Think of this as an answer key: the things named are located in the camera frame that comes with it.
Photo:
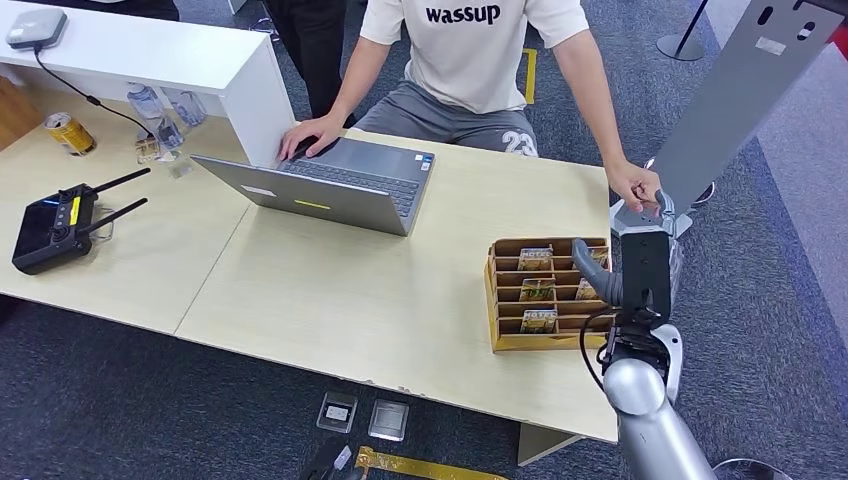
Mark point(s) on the grey router box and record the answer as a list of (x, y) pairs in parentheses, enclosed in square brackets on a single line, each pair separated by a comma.
[(36, 28)]

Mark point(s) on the person's right hand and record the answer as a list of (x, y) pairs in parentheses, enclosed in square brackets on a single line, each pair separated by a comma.
[(311, 132)]

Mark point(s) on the hotel key card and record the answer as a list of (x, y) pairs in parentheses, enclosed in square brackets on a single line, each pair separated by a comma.
[(538, 321), (537, 290), (601, 257), (584, 291), (534, 259)]

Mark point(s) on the clear water bottle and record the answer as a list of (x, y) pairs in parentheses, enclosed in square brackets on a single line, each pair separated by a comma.
[(187, 107), (156, 119)]

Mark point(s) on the person's hand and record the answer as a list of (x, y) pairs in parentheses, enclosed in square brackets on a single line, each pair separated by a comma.
[(311, 132), (632, 185)]

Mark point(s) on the black remote controller with antennas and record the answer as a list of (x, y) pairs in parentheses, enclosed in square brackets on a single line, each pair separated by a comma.
[(50, 228)]

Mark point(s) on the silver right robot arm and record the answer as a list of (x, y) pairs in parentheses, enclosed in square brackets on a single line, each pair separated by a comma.
[(656, 424)]

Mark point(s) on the black device with white label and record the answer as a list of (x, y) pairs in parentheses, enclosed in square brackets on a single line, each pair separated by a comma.
[(324, 464)]

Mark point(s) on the grey kiosk stand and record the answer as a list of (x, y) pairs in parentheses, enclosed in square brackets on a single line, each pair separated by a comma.
[(722, 112)]

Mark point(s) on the wooden card holder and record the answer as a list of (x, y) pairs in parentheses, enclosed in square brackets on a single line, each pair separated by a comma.
[(507, 341)]

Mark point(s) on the table leg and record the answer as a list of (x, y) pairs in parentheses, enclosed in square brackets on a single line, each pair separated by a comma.
[(540, 447)]

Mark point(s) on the stanchion post with round base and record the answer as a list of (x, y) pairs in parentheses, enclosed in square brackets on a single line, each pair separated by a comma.
[(680, 46)]

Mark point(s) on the small clear glass jar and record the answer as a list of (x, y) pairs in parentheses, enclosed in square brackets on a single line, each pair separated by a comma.
[(149, 150)]

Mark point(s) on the person's right forearm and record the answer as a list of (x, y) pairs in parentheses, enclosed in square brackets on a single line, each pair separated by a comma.
[(354, 83)]

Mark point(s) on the standing person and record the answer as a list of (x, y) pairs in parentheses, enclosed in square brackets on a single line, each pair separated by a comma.
[(314, 46)]

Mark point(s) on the yellow floor tape strip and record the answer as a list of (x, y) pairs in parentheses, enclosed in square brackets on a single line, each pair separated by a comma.
[(530, 76)]

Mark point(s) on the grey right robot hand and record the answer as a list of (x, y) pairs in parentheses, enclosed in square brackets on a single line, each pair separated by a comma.
[(646, 272)]

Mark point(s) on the yellow drink can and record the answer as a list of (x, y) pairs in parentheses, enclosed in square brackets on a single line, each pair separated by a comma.
[(69, 134)]

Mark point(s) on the floor socket box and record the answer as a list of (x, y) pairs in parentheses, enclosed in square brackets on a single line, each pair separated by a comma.
[(388, 420), (336, 413)]

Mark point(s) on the person's left hand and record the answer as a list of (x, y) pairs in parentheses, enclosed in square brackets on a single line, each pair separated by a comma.
[(632, 185)]

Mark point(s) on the white desk shelf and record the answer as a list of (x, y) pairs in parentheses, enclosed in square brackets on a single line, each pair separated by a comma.
[(199, 60)]

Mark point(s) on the seated person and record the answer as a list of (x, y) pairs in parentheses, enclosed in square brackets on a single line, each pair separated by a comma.
[(464, 66)]

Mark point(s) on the person's left forearm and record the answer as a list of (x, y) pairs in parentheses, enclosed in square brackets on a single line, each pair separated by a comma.
[(593, 99)]

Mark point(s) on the yellow floor tape frame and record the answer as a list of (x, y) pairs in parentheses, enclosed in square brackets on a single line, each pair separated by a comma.
[(411, 467)]

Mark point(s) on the grey laptop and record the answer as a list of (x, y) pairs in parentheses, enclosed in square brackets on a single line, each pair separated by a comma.
[(331, 199)]

